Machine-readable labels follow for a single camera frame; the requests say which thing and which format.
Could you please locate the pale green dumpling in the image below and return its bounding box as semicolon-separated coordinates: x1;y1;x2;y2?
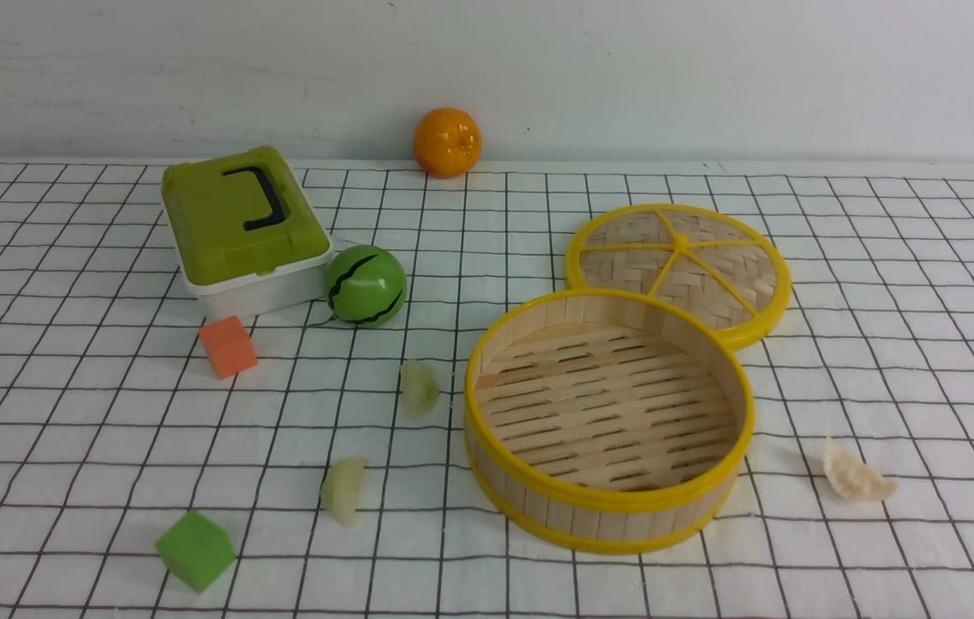
321;457;368;528
400;360;440;420

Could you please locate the cream white dumpling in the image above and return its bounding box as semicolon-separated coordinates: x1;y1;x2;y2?
822;438;897;502

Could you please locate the bamboo steamer tray yellow rim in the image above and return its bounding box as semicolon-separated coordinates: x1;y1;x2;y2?
464;290;757;554

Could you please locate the bamboo steamer lid yellow rim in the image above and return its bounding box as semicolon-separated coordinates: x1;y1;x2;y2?
564;204;793;350

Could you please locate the green toy watermelon ball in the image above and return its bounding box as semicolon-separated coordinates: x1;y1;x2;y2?
325;244;408;328

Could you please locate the white black-grid tablecloth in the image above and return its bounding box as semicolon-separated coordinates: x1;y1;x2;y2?
0;161;974;618

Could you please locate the orange fruit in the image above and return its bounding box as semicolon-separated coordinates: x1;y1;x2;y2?
413;108;482;179

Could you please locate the green lidded white box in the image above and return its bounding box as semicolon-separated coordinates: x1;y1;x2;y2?
160;146;334;322

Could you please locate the orange foam cube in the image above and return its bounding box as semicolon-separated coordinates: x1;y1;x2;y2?
197;315;259;380

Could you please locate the green foam cube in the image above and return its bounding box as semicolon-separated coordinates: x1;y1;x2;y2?
154;510;236;594

